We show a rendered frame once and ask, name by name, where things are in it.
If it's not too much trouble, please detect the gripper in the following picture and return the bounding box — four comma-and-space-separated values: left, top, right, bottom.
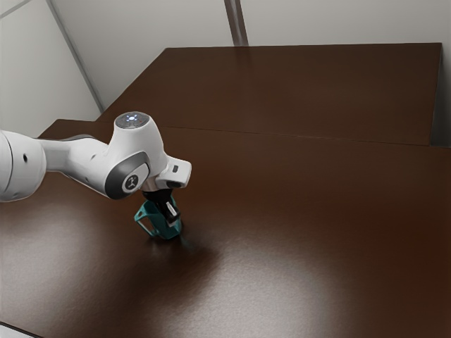
141, 188, 179, 227

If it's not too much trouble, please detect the teal faceted mug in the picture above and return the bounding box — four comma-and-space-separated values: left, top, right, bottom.
132, 199, 183, 241

